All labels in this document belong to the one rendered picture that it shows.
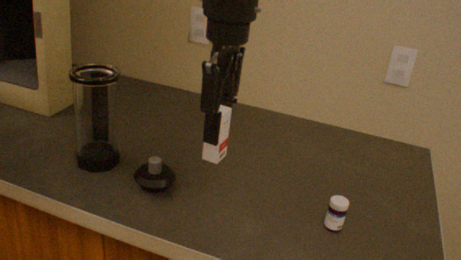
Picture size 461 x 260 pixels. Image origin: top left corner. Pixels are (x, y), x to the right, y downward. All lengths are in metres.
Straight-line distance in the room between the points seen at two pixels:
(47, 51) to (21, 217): 0.44
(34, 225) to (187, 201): 0.37
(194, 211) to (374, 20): 0.75
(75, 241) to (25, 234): 0.16
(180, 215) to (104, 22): 0.91
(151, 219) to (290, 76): 0.70
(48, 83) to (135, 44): 0.42
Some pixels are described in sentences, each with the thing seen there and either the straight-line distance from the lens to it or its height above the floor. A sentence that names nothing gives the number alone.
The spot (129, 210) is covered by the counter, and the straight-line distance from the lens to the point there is 0.91.
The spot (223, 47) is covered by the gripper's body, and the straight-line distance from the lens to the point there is 0.75.
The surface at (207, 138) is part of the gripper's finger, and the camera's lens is 0.83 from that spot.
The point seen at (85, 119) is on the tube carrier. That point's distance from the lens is 0.97.
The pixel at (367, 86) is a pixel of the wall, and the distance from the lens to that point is 1.36.
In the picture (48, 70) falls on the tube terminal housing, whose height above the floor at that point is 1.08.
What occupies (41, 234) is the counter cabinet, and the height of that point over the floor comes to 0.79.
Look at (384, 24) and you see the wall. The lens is 1.31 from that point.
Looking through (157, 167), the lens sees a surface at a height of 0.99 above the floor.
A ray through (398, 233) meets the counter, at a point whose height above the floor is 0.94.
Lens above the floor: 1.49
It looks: 27 degrees down
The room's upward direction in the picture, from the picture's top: 7 degrees clockwise
